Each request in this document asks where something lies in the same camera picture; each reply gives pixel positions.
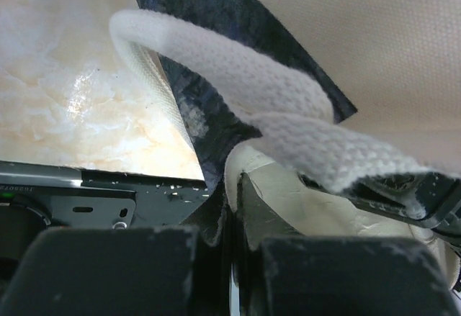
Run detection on cream canvas tote bag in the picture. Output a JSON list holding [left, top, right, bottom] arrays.
[[109, 0, 460, 290]]

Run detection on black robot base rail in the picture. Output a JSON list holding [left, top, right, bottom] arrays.
[[1, 161, 210, 262]]

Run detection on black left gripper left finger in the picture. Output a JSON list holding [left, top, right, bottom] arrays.
[[6, 197, 231, 316]]

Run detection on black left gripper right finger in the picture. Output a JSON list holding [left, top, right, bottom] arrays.
[[236, 176, 457, 315]]

